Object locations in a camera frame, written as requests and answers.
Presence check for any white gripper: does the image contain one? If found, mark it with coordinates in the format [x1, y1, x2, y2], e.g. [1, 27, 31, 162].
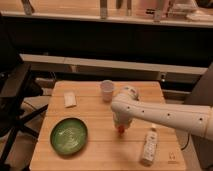
[113, 113, 132, 129]

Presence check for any red pepper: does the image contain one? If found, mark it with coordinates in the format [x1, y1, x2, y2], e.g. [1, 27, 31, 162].
[117, 125, 125, 134]

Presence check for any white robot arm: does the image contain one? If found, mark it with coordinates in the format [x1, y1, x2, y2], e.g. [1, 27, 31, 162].
[111, 86, 213, 141]

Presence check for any clear plastic cup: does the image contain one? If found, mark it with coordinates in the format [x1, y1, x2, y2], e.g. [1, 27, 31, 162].
[100, 80, 114, 102]

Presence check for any white plastic bottle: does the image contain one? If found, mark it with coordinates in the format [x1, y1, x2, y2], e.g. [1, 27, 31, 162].
[141, 124, 158, 166]

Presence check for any green round plate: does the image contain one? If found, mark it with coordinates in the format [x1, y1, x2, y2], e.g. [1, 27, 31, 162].
[50, 118, 88, 156]

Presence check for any black office chair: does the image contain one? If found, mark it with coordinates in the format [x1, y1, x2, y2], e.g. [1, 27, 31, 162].
[0, 13, 44, 111]

